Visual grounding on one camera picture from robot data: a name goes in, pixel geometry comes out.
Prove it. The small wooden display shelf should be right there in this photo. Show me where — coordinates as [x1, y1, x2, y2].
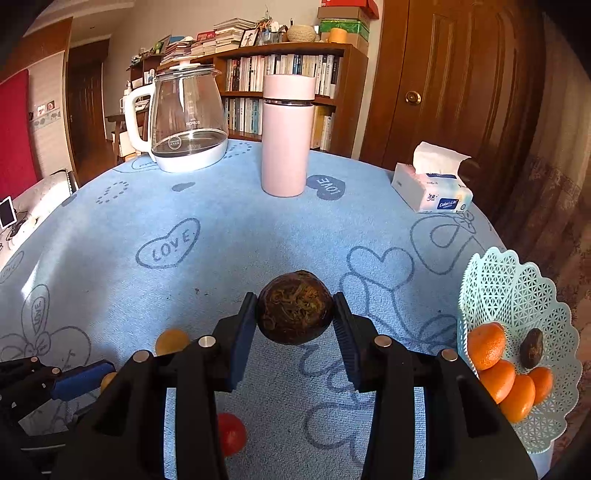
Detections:
[127, 55, 162, 88]

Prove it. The glass kettle with white base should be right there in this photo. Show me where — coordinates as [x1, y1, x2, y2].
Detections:
[124, 59, 229, 174]

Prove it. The small wooden desk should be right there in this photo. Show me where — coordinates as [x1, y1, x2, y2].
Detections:
[105, 113, 148, 162]

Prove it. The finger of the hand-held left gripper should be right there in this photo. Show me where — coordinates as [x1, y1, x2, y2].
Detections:
[69, 401, 102, 428]
[0, 354, 117, 416]

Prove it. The red panel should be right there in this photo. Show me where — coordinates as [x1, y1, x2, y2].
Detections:
[0, 69, 38, 199]

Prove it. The dark wooden door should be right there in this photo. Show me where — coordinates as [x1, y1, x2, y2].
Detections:
[66, 39, 116, 181]

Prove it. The light green plastic fruit basket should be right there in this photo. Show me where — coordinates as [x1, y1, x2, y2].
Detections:
[457, 247, 583, 455]

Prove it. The pile of colourful books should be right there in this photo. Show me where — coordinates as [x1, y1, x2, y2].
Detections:
[161, 31, 218, 61]

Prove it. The orange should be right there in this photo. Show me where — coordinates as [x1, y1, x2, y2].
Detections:
[479, 359, 516, 404]
[499, 374, 537, 424]
[527, 366, 554, 404]
[467, 322, 507, 371]

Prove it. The stack of books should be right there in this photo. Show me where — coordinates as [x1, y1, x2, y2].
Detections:
[213, 18, 257, 49]

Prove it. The pink thermos bottle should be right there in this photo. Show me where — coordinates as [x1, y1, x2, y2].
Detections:
[261, 74, 317, 198]

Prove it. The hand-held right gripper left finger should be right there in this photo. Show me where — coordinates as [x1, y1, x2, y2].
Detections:
[51, 292, 258, 480]

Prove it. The long row of shelved books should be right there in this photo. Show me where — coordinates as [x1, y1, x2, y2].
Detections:
[225, 54, 341, 99]

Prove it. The white printed blanket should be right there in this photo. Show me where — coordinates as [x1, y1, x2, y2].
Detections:
[0, 173, 77, 273]

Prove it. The brown cardboard box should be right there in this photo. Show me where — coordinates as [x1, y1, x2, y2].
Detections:
[318, 6, 370, 21]

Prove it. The white tissue pack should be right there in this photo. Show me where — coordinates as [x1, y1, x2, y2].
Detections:
[392, 141, 474, 214]

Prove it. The green box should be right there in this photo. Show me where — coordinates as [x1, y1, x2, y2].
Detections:
[318, 18, 370, 43]

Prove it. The woven straw basket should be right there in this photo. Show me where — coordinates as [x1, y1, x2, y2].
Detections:
[286, 24, 317, 43]

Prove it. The short row of shelved books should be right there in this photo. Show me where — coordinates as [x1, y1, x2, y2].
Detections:
[223, 97, 335, 151]

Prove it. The brown wooden door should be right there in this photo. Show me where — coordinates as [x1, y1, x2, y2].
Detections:
[360, 0, 548, 217]

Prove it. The wooden bookshelf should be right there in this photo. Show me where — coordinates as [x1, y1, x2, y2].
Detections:
[159, 42, 369, 158]

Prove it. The dark brown tea-stuffed citrus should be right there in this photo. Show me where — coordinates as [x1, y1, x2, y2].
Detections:
[256, 270, 334, 346]
[519, 328, 544, 369]

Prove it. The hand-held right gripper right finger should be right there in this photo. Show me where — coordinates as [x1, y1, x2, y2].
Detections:
[332, 292, 539, 480]

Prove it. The stack of coloured boxes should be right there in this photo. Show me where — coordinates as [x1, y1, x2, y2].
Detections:
[320, 0, 380, 20]

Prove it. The blue printed tablecloth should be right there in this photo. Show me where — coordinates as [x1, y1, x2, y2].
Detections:
[0, 138, 555, 480]

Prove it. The red tomato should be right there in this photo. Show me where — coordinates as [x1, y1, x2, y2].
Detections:
[217, 413, 247, 457]

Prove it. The wall sticker strip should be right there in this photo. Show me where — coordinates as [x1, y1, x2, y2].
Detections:
[28, 99, 62, 134]

